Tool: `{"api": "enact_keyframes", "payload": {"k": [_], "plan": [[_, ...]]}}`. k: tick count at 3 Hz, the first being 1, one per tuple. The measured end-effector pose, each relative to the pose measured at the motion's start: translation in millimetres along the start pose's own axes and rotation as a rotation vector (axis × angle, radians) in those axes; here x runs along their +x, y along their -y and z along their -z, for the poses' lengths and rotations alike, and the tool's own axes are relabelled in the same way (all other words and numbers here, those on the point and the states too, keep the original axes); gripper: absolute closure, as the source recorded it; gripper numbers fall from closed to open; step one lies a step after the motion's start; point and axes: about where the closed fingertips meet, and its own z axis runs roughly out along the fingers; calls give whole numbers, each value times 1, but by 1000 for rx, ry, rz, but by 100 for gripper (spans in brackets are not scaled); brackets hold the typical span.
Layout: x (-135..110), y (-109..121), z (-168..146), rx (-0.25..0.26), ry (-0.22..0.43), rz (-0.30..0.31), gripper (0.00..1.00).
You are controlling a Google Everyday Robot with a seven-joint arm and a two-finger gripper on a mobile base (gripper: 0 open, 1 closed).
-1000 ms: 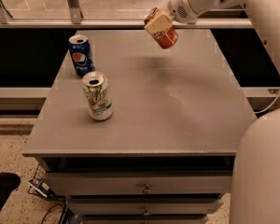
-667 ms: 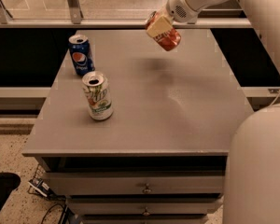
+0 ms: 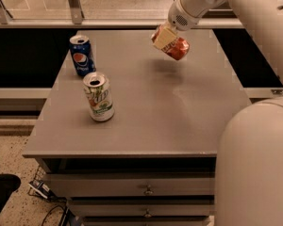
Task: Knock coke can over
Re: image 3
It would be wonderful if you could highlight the top grey drawer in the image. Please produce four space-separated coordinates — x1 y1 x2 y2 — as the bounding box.
43 173 214 198

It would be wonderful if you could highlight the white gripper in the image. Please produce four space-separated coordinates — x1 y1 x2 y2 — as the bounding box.
152 0 225 51

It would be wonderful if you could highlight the brass drawer knob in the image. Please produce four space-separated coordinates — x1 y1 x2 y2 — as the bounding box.
143 186 154 196
143 210 152 218

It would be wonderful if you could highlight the wire basket on floor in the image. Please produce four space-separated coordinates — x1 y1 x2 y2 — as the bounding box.
28 167 56 201

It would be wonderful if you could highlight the brass top drawer knob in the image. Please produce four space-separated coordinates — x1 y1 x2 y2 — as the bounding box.
143 186 154 196

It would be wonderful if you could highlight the metal window railing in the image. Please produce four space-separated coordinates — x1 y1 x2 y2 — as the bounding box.
0 0 246 30

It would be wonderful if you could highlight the blue pepsi can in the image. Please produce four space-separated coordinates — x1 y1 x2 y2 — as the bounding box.
70 35 96 77

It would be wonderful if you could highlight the black floor cable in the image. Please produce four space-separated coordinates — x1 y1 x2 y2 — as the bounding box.
41 199 70 226

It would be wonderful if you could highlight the red coke can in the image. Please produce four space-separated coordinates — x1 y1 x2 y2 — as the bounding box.
160 36 190 60

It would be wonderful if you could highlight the white green 7up can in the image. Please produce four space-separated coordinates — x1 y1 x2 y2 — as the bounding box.
83 72 114 121

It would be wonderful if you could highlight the grey drawer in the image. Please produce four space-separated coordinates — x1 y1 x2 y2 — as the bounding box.
43 173 214 198
68 200 215 217

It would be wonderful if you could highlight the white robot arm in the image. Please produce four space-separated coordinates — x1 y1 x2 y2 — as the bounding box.
154 0 283 226

